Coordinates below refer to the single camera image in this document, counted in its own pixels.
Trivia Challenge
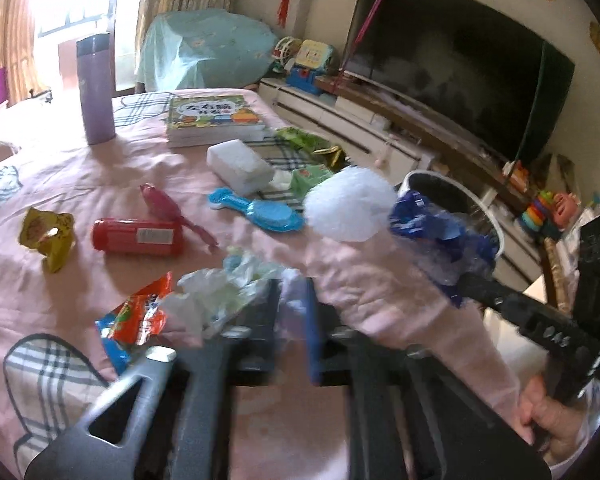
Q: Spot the white tissue pile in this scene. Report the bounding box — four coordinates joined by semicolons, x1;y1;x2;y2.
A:
158;247;306;339

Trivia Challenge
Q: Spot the person's right hand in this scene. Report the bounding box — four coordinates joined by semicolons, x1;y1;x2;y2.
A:
514;375;586;466

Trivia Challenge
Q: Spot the blue toy hairbrush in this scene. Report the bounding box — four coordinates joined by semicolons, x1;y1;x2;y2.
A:
208;188;304;233

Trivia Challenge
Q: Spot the children's picture book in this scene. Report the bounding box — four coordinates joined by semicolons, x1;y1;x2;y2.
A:
166;96;266;148

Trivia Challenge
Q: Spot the green snack wrapper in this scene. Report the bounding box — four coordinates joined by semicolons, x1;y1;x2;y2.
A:
275;127;348;171

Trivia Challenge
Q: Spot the orange blue snack wrapper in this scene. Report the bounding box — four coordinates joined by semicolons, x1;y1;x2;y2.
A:
95;272;173;376

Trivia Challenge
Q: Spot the purple thermos bottle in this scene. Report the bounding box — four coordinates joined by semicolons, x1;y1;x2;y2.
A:
76;34;116;145

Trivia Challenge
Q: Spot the red cylindrical can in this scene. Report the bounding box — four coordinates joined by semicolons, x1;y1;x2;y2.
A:
92;218;184;257

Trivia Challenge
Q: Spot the teal covered furniture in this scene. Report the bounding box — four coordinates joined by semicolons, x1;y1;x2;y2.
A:
136;9;278;92

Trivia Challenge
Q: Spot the white round trash bin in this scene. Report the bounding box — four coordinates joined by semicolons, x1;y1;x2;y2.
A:
396;170;504;260

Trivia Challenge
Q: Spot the white tv cabinet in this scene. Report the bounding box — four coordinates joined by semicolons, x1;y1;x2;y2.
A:
258;78;439;184

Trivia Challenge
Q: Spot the rainbow stacking ring toy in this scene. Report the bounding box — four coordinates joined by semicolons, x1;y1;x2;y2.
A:
516;191;579;242

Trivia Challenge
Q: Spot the blue plastic packaging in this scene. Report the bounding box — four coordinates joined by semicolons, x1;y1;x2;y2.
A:
389;190;501;308

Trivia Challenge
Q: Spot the white tissue pack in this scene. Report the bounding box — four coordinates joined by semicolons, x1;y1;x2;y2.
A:
207;140;275;196

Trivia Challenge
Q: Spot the yellow snack wrapper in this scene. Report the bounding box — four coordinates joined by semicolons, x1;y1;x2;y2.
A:
18;207;74;273

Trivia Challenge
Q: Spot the black flat television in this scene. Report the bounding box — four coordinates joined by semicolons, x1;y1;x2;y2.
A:
343;0;574;165

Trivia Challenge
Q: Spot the green small carton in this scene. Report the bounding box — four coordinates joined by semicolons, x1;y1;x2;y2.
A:
289;165;334;198

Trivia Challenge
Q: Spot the pink toy hairbrush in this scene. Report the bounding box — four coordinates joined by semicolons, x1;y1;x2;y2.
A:
140;183;219;248

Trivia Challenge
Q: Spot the pink tablecloth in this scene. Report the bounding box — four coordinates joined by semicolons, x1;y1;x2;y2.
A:
0;94;519;477

